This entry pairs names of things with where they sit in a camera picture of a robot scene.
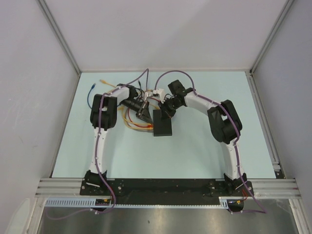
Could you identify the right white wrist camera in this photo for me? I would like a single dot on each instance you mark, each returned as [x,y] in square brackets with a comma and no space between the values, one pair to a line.
[160,93]

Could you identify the left aluminium corner post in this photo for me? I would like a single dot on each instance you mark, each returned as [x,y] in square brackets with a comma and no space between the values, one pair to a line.
[47,13]

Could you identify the black network switch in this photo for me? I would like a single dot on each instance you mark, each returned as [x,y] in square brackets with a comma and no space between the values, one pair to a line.
[162,127]

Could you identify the right aluminium side rail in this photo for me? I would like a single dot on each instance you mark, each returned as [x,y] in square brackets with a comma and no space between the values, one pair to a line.
[277,167]

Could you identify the white slotted cable duct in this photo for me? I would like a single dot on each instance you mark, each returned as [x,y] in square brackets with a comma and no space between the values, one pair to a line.
[96,203]

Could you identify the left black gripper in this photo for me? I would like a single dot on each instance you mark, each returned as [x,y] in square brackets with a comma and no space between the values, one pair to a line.
[141,114]

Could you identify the aluminium corner post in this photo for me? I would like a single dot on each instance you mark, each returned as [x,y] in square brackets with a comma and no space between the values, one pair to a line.
[277,24]
[47,13]

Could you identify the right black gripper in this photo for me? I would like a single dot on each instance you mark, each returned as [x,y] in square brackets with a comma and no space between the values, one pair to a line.
[165,114]

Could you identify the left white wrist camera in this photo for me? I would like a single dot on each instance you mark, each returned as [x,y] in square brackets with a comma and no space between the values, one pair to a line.
[148,94]

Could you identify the right aluminium corner post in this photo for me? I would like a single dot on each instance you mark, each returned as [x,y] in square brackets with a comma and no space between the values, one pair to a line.
[277,24]

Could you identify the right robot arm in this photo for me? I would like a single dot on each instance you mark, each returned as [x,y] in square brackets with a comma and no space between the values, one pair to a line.
[224,122]

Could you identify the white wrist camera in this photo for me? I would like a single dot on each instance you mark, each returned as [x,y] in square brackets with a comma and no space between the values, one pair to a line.
[148,94]
[160,93]

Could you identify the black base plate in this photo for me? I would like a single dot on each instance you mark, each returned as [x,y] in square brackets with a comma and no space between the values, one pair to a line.
[133,191]

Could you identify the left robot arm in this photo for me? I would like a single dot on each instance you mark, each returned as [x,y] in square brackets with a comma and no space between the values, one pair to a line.
[103,118]

